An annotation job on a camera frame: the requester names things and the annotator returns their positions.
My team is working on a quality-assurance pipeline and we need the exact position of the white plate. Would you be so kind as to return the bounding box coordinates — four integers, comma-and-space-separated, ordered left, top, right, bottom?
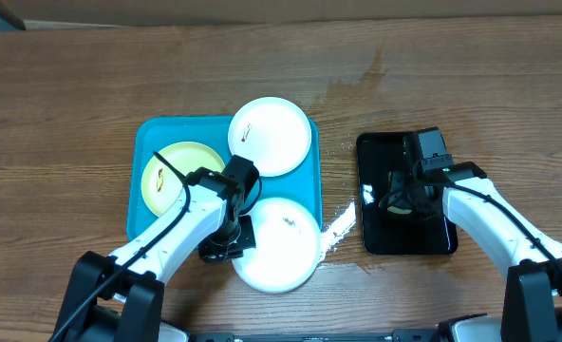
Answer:
228, 97, 312, 177
233, 198, 321, 294

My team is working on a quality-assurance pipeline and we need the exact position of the green yellow sponge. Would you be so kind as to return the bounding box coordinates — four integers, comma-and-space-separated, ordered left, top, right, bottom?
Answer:
384, 189, 415, 215

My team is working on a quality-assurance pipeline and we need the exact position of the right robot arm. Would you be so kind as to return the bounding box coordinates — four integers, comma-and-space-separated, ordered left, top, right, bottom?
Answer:
379, 127, 562, 341

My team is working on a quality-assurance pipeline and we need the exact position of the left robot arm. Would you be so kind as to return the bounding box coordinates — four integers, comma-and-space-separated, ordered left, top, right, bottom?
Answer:
51, 156, 261, 341

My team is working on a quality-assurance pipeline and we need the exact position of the black rectangular tray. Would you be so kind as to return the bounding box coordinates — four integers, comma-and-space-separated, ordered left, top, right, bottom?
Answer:
356, 132, 459, 256

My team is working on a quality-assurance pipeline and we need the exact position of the teal plastic tray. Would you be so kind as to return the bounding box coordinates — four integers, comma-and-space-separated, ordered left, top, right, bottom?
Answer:
125, 116, 323, 240

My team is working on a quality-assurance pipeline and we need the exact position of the yellow plate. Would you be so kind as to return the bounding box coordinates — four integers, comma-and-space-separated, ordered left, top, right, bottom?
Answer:
140, 142, 225, 217

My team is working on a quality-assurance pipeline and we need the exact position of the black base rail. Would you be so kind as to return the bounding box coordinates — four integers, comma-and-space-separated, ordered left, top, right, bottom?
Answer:
188, 329, 449, 342

